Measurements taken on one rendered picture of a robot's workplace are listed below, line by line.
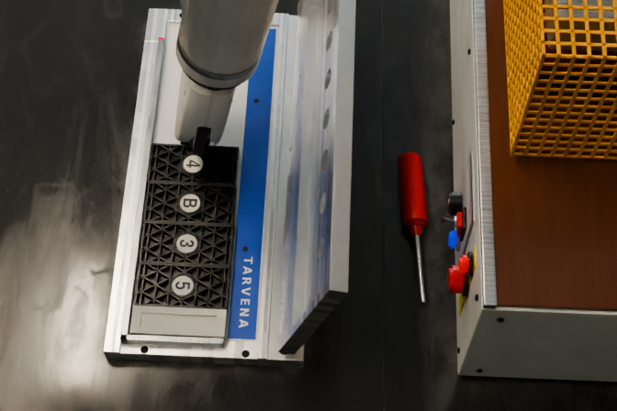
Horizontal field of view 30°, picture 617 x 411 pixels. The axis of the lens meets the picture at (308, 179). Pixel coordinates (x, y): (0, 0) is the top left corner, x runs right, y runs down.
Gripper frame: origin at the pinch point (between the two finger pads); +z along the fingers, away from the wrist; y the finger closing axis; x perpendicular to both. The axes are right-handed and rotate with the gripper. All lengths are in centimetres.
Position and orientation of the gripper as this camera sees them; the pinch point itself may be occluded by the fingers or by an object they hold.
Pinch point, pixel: (196, 131)
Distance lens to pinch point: 129.3
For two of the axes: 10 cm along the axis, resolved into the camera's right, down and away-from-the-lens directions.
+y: -0.4, 8.8, -4.8
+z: -2.1, 4.6, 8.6
